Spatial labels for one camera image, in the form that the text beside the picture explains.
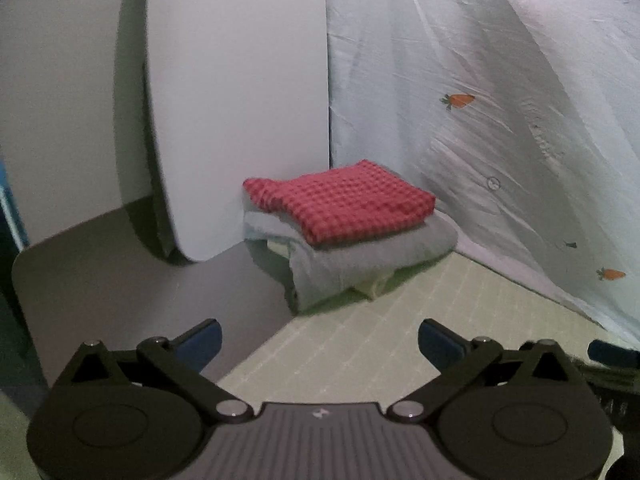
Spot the red checkered cloth garment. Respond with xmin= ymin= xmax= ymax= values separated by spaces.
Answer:
xmin=243 ymin=159 xmax=436 ymax=247

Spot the green grid cutting mat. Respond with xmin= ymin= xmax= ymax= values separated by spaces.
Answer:
xmin=0 ymin=250 xmax=632 ymax=480

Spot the grey folded garment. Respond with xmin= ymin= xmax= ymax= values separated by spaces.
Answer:
xmin=244 ymin=210 xmax=458 ymax=311

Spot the light blue carrot-print sheet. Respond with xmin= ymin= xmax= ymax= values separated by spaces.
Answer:
xmin=326 ymin=0 xmax=639 ymax=340

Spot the white rounded board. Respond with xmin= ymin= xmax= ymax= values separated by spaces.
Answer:
xmin=146 ymin=0 xmax=330 ymax=262

